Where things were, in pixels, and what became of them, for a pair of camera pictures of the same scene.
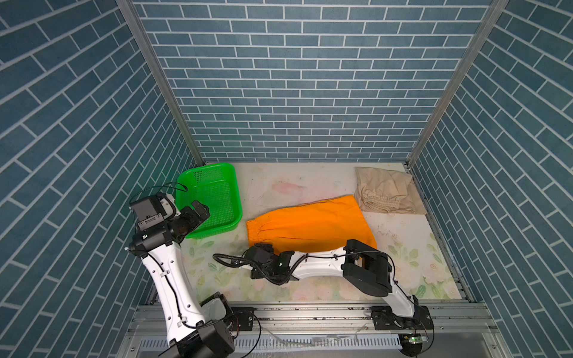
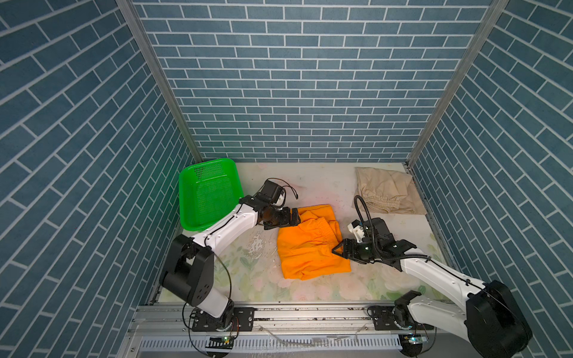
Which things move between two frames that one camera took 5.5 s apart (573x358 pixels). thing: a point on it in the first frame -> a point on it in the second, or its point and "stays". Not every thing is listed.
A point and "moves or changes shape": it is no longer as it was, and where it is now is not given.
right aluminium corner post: (495, 11) stays
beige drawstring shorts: (387, 190) stays
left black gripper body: (183, 222) -> (280, 216)
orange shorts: (312, 226) moves or changes shape
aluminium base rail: (332, 330) stays
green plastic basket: (215, 185) stays
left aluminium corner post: (130, 15) stays
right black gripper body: (255, 274) -> (361, 251)
